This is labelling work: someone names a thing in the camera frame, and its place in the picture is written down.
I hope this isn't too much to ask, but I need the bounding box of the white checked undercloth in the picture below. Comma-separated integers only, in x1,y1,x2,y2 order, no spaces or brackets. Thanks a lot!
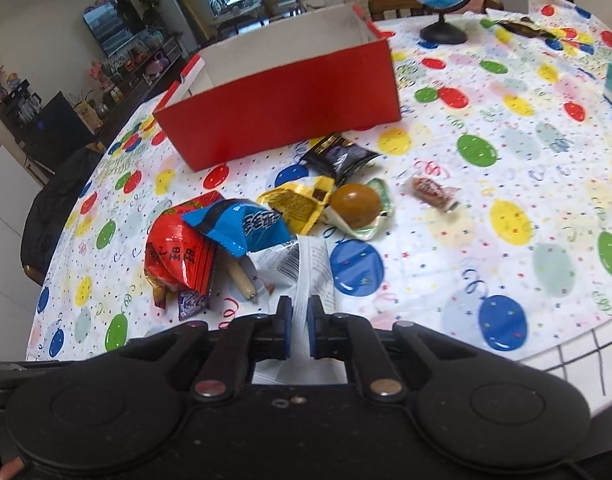
521,317,612,411

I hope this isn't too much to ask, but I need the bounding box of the white cabinet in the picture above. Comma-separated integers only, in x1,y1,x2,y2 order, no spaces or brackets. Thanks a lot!
0,145,44,241

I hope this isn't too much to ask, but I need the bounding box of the beige sausage stick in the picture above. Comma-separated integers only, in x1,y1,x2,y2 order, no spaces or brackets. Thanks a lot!
227,257,259,303

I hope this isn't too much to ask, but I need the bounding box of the tall green houseplant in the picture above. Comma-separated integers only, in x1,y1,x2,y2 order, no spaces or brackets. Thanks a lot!
138,0,161,31

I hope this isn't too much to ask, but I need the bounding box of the blue snack packet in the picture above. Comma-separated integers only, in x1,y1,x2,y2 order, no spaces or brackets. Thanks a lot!
181,199,293,258

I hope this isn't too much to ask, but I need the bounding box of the purple candy wrapper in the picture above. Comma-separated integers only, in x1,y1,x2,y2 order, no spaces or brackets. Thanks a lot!
177,289,211,322

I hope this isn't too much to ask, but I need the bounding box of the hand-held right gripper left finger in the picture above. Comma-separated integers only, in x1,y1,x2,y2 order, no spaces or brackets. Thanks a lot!
118,296,294,403

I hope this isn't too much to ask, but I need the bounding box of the black cabinet with glasses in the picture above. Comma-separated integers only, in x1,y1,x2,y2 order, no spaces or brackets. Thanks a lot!
0,91,94,161

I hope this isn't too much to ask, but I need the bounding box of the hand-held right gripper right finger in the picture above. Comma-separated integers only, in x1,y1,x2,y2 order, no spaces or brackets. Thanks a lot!
307,295,479,404

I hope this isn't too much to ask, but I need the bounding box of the red cardboard box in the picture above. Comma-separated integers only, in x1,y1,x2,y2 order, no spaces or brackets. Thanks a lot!
152,2,401,172

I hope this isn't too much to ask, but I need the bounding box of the yellow snack packet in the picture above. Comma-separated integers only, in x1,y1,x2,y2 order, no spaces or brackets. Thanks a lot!
257,175,337,236

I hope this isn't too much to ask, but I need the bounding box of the flat screen television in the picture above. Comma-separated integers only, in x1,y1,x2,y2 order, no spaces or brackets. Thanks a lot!
82,0,146,58

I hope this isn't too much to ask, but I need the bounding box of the dark jacket on chair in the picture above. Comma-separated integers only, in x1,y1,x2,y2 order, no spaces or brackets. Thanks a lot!
20,147,104,271

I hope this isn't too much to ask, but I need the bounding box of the black snack packet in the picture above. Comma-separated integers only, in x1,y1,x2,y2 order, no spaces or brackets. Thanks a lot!
300,133,381,186

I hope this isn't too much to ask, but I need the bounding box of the dark television cabinet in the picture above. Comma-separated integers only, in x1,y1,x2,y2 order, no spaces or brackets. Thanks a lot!
93,35,187,136

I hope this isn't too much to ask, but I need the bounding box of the packaged brown braised egg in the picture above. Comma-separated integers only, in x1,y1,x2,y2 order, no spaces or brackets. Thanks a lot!
323,177,397,241

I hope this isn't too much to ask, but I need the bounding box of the wooden chair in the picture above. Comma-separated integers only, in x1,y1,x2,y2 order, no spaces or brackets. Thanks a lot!
368,0,504,22

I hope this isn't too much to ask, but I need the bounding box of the dark brown snack packet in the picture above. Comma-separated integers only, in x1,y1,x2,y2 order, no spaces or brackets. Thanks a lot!
491,16,559,40

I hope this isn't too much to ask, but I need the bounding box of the red snack packet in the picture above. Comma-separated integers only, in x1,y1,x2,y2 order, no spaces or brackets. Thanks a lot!
144,192,227,308

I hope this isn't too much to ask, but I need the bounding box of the small brown candy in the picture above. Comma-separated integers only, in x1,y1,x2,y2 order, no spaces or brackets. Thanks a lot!
397,169,461,211

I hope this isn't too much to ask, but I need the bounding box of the clear white snack packet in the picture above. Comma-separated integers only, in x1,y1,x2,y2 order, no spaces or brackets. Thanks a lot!
248,234,339,361

